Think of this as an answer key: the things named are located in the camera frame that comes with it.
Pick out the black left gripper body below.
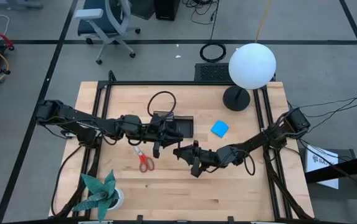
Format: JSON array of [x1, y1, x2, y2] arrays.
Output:
[[141, 118, 167, 159]]

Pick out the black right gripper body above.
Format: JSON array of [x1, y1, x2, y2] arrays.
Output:
[[198, 149, 220, 170]]

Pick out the black mesh desk organizer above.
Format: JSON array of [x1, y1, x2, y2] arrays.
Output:
[[153, 111, 195, 139]]

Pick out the grey blue office chair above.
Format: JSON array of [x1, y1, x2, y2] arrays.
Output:
[[74, 0, 141, 65]]

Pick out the blue sticky note pad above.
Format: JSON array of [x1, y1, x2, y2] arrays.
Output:
[[211, 119, 230, 139]]

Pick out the black perforated floor box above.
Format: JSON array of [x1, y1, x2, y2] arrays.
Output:
[[194, 63, 231, 82]]

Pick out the potted green succulent plant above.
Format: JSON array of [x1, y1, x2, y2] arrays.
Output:
[[72, 169, 125, 222]]

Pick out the white globe lamp black stand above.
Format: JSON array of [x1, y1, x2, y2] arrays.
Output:
[[222, 42, 277, 112]]

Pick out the white printed paper sign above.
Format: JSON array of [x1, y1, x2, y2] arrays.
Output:
[[305, 144, 340, 190]]

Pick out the black computer tower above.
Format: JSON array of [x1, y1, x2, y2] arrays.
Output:
[[153, 0, 181, 22]]

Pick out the grey side table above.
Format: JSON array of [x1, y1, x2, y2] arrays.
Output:
[[299, 148, 357, 200]]

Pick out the black diagonal beam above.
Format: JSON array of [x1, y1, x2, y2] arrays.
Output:
[[304, 152, 357, 187]]

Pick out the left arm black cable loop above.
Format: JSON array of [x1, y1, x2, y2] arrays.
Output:
[[146, 90, 177, 118]]

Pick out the red handled scissors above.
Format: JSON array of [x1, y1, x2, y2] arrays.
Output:
[[133, 145, 156, 174]]

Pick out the black coiled floor cable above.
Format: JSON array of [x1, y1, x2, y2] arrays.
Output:
[[199, 41, 227, 63]]

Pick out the yellow hanging cable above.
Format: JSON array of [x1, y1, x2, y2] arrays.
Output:
[[254, 0, 272, 44]]

